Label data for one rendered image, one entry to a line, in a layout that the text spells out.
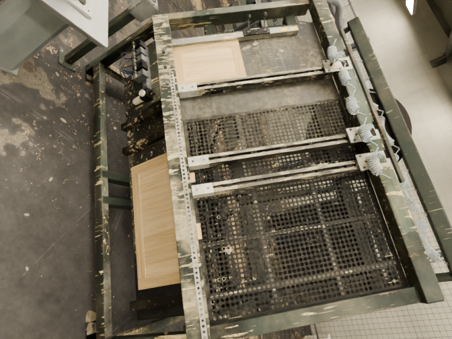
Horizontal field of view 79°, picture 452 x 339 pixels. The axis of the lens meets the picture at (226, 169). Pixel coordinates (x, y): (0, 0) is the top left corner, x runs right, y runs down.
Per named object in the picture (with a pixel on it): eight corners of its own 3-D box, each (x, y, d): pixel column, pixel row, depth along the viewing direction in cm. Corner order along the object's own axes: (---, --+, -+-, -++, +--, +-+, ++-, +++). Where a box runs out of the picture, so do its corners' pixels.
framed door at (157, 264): (133, 168, 220) (130, 167, 218) (188, 144, 197) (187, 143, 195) (140, 289, 190) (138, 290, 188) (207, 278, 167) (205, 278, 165)
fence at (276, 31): (171, 44, 205) (171, 40, 201) (295, 29, 212) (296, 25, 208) (173, 49, 203) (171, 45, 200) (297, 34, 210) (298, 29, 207)
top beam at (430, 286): (305, 3, 222) (309, -9, 212) (317, 1, 222) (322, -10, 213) (414, 302, 148) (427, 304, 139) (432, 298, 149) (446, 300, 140)
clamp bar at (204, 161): (187, 159, 174) (183, 142, 151) (366, 132, 183) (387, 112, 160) (190, 173, 171) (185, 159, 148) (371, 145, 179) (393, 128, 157)
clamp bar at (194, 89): (178, 89, 192) (173, 64, 169) (342, 67, 200) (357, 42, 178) (180, 101, 188) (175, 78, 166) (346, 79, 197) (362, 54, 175)
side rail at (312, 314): (210, 322, 149) (209, 326, 138) (401, 284, 157) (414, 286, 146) (212, 339, 146) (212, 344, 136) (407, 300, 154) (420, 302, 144)
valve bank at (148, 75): (116, 44, 197) (140, 27, 187) (131, 56, 209) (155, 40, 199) (119, 104, 181) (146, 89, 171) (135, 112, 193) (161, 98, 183)
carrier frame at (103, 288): (85, 65, 243) (156, 15, 209) (181, 122, 360) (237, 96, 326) (85, 352, 170) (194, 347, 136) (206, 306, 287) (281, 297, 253)
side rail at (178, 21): (169, 25, 219) (167, 13, 209) (303, 10, 227) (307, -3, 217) (171, 31, 217) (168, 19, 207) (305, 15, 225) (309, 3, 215)
